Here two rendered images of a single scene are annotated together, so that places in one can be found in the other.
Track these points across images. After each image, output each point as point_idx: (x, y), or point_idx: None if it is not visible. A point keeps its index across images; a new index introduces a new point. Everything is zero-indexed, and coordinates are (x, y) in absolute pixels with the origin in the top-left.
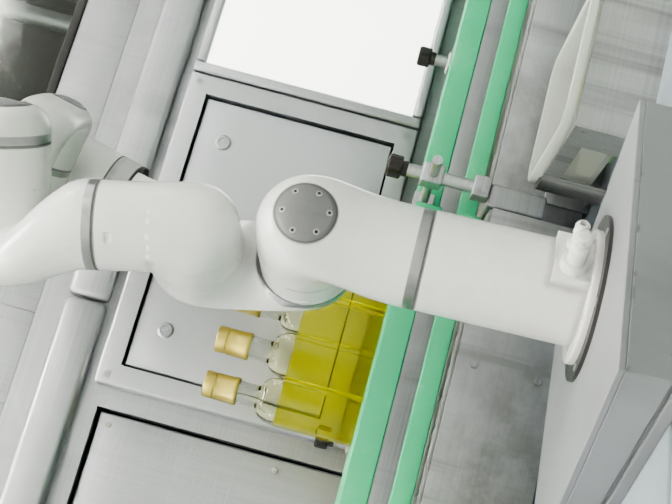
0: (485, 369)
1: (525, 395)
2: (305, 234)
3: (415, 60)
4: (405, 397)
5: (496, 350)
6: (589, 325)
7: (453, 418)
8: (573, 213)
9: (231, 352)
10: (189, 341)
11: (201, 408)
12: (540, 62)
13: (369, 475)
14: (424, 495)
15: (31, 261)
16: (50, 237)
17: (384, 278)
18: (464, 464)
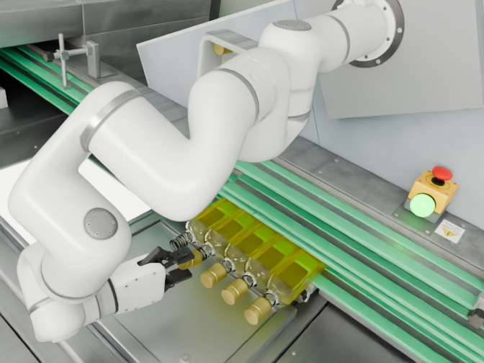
0: (323, 170)
1: (341, 166)
2: (305, 26)
3: (127, 195)
4: (323, 202)
5: (316, 163)
6: (390, 4)
7: (343, 187)
8: None
9: (241, 292)
10: (200, 349)
11: (245, 361)
12: (183, 129)
13: (360, 229)
14: (379, 210)
15: (238, 120)
16: (232, 93)
17: (338, 34)
18: (368, 193)
